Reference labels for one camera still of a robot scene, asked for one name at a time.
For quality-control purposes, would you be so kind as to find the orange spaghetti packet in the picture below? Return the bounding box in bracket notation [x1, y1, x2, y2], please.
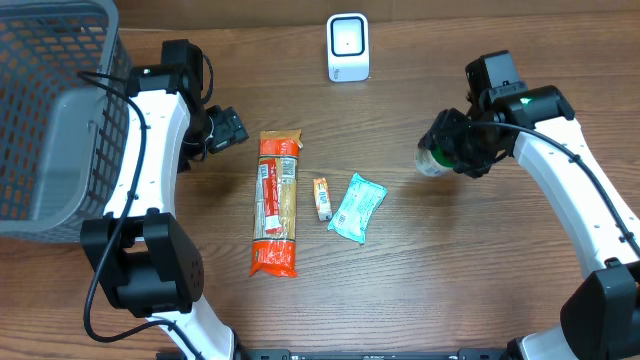
[250, 129, 303, 278]

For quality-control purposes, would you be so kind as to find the grey plastic mesh basket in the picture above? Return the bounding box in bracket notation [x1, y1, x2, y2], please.
[1, 0, 132, 243]

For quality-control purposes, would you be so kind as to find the white barcode scanner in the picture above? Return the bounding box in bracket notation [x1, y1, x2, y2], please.
[326, 12, 370, 83]

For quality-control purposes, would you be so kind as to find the teal wet wipes pack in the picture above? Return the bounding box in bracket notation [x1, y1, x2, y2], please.
[327, 173, 388, 244]

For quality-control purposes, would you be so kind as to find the small orange snack box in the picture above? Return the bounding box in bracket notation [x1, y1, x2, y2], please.
[313, 178, 333, 221]

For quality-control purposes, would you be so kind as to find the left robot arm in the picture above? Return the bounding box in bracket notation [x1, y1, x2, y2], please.
[78, 39, 249, 359]

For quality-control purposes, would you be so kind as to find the green lid jar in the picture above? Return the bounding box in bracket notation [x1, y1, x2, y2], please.
[415, 134, 453, 177]

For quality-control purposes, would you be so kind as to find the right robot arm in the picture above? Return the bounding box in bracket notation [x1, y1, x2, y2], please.
[415, 50, 639, 359]

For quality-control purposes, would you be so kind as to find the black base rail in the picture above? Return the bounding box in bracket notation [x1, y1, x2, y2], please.
[155, 347, 511, 360]

